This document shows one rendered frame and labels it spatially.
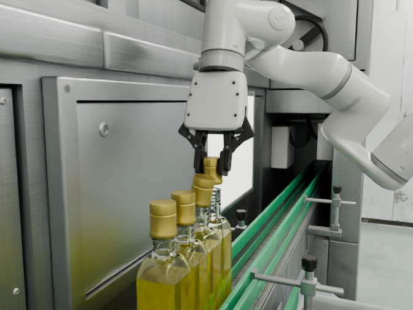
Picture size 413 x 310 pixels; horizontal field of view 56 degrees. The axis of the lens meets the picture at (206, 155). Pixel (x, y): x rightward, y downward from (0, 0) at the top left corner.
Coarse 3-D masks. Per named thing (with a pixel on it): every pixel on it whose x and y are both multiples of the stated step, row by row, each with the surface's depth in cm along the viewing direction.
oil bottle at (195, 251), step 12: (192, 240) 55; (180, 252) 53; (192, 252) 53; (204, 252) 56; (192, 264) 53; (204, 264) 56; (192, 276) 53; (204, 276) 56; (192, 288) 53; (204, 288) 57; (192, 300) 53; (204, 300) 57
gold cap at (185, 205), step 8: (176, 192) 55; (184, 192) 55; (192, 192) 55; (176, 200) 53; (184, 200) 53; (192, 200) 54; (176, 208) 54; (184, 208) 53; (192, 208) 54; (176, 216) 54; (184, 216) 53; (192, 216) 54; (176, 224) 54; (184, 224) 54; (192, 224) 54
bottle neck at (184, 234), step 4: (176, 228) 54; (180, 228) 54; (184, 228) 54; (188, 228) 54; (192, 228) 55; (180, 232) 54; (184, 232) 54; (188, 232) 54; (192, 232) 55; (176, 236) 54; (180, 236) 54; (184, 236) 54; (188, 236) 54; (192, 236) 55; (176, 240) 55; (180, 240) 54; (184, 240) 54; (188, 240) 54
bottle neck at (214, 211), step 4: (216, 188) 66; (216, 192) 65; (220, 192) 65; (212, 196) 64; (216, 196) 65; (220, 196) 66; (212, 200) 65; (216, 200) 65; (220, 200) 66; (212, 204) 65; (216, 204) 65; (220, 204) 66; (212, 208) 65; (216, 208) 65; (220, 208) 66; (212, 212) 65; (216, 212) 65; (220, 212) 66; (212, 216) 65; (216, 216) 65; (220, 216) 66
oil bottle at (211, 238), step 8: (200, 232) 59; (208, 232) 59; (216, 232) 61; (200, 240) 58; (208, 240) 58; (216, 240) 60; (208, 248) 58; (216, 248) 60; (208, 256) 58; (216, 256) 61; (208, 264) 58; (216, 264) 61; (208, 272) 58; (216, 272) 61; (208, 280) 59; (216, 280) 61; (208, 288) 59; (216, 288) 61; (208, 296) 59; (216, 296) 62; (208, 304) 59; (216, 304) 62
